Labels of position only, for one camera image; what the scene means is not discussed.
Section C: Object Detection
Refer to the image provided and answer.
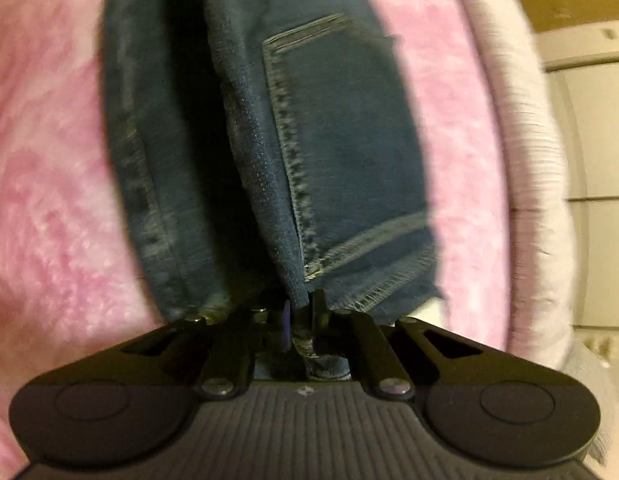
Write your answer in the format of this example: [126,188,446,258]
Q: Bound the dark blue denim jeans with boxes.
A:
[102,0,439,380]

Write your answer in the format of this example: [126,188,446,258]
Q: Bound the white quilted comforter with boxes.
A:
[461,0,615,465]

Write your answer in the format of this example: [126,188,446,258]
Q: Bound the pink rose pattern blanket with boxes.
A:
[0,0,510,479]

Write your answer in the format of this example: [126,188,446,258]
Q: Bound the white drawer cabinet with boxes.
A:
[531,19,619,480]

